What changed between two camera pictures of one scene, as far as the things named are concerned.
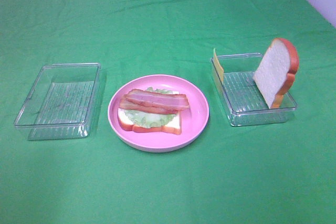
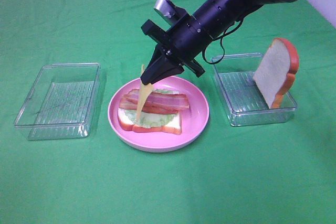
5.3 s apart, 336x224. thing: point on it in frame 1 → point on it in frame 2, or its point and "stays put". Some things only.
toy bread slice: x=174 y=126 stays put
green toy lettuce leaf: x=150 y=119 stays put
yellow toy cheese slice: x=219 y=72 → x=145 y=89
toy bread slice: x=275 y=75 stays put
